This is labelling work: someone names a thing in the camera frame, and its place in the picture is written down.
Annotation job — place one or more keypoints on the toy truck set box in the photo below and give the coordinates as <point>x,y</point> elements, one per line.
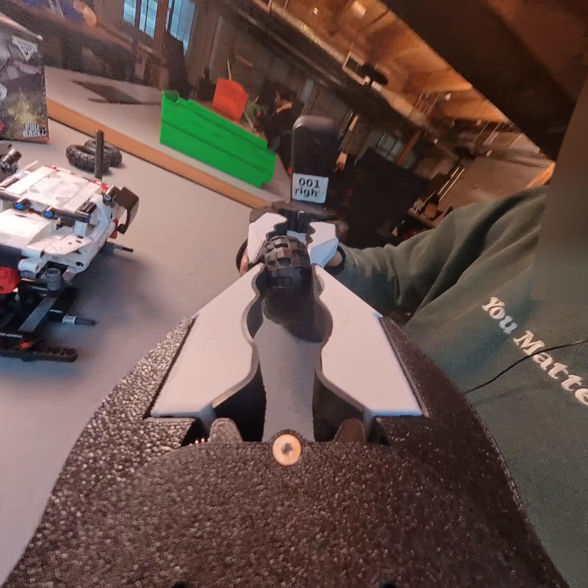
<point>20,83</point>

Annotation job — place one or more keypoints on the red plastic bin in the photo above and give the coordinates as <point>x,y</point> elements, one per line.
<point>230,99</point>

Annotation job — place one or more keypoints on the green plastic bin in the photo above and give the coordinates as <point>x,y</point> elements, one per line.
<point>216,138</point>

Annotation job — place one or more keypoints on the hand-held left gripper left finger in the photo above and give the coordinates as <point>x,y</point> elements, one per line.
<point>207,367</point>

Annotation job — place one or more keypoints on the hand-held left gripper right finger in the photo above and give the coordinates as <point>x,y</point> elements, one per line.
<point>372,367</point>

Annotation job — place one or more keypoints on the person's right hand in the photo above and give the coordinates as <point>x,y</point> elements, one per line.
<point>243,259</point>

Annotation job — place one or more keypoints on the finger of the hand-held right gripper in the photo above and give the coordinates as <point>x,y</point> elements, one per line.
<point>324,246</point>
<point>264,230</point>

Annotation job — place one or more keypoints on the paned window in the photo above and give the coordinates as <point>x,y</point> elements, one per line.
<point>156,14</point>

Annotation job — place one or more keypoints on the white toy brick truck model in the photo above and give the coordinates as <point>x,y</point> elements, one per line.
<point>55,216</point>

